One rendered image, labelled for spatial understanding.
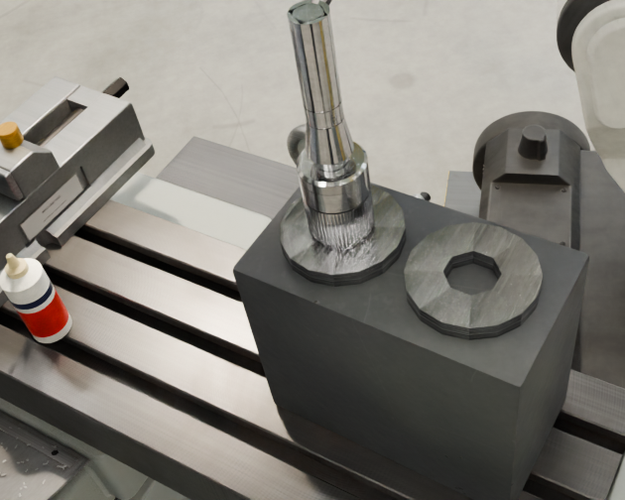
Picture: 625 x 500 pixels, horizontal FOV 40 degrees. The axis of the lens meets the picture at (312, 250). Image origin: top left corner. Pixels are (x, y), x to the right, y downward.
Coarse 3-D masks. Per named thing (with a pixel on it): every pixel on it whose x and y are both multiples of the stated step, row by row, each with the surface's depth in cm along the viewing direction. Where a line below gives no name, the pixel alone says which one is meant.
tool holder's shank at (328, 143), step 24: (312, 24) 47; (312, 48) 48; (312, 72) 49; (336, 72) 50; (312, 96) 50; (336, 96) 51; (312, 120) 52; (336, 120) 52; (312, 144) 53; (336, 144) 53; (336, 168) 55
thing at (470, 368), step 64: (384, 192) 62; (256, 256) 61; (320, 256) 59; (384, 256) 58; (448, 256) 57; (512, 256) 57; (576, 256) 58; (256, 320) 65; (320, 320) 59; (384, 320) 56; (448, 320) 54; (512, 320) 54; (576, 320) 62; (320, 384) 67; (384, 384) 61; (448, 384) 56; (512, 384) 52; (384, 448) 69; (448, 448) 62; (512, 448) 58
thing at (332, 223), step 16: (368, 176) 56; (304, 192) 56; (352, 192) 55; (368, 192) 57; (320, 208) 56; (336, 208) 56; (352, 208) 56; (368, 208) 58; (320, 224) 58; (336, 224) 57; (352, 224) 57; (368, 224) 59; (320, 240) 59; (336, 240) 58; (352, 240) 58
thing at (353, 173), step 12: (300, 156) 56; (360, 156) 56; (300, 168) 56; (312, 168) 55; (348, 168) 55; (360, 168) 55; (300, 180) 56; (312, 180) 55; (324, 180) 55; (336, 180) 54; (348, 180) 54; (360, 180) 55; (324, 192) 55; (336, 192) 55
